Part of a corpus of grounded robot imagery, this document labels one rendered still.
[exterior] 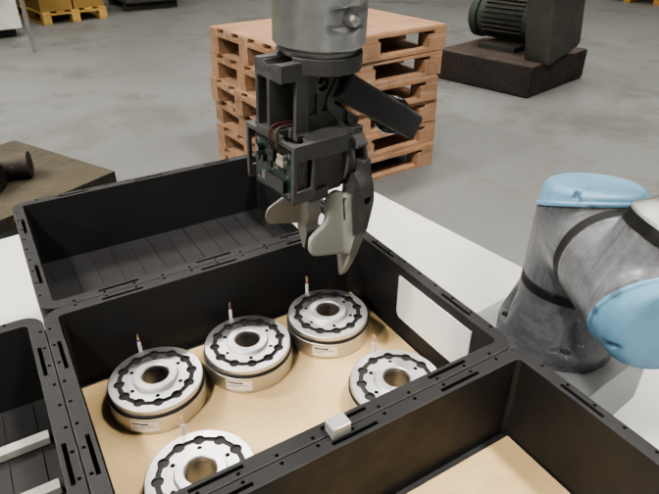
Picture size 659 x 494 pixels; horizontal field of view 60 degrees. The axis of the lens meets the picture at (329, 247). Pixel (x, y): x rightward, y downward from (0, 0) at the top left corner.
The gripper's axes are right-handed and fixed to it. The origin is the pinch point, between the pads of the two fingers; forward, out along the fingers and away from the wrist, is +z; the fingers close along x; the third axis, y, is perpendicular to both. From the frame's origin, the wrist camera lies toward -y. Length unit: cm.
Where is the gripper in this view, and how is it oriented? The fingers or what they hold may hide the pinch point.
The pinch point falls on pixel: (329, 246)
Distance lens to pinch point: 58.2
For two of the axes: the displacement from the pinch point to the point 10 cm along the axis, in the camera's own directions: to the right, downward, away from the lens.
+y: -7.7, 3.2, -5.5
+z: -0.4, 8.4, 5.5
